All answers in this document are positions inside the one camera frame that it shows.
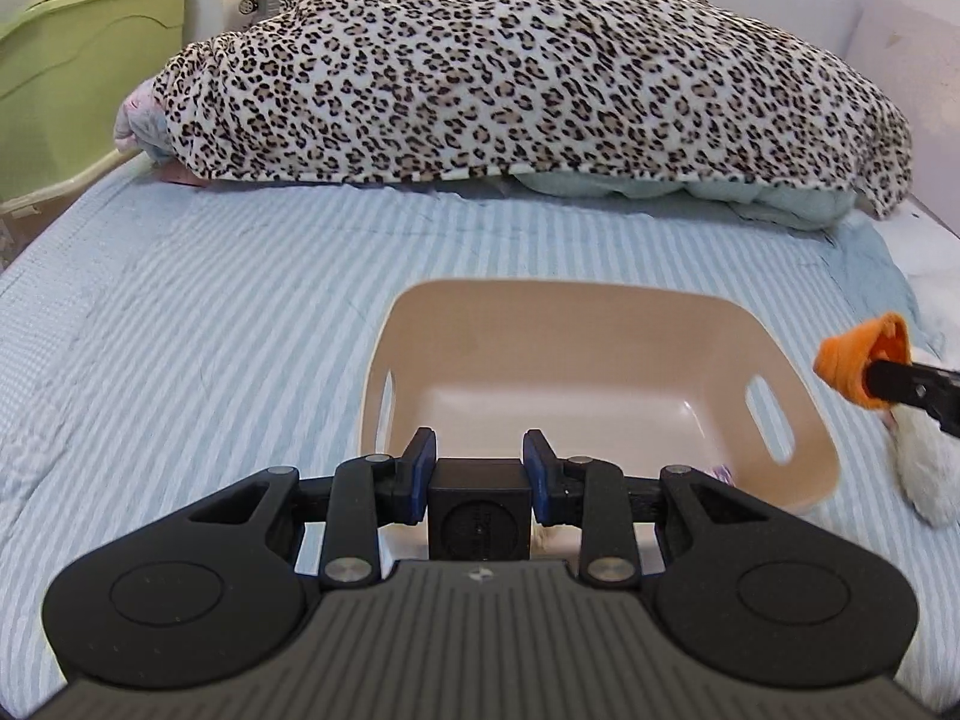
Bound teal green quilt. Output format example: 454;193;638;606
517;172;857;231

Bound pink floral pillow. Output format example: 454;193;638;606
112;78;176;164

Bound white plush toy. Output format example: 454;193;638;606
892;276;960;529

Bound small purple blue box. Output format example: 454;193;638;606
709;465;736;486

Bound small black cube box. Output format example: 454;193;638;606
427;458;532;562

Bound striped light blue bedsheet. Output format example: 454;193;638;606
2;160;918;717

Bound beige plastic storage basket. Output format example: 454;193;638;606
359;280;839;514

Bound leopard print blanket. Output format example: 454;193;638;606
151;0;913;216

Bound orange fabric pouch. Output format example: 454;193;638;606
814;312;913;410

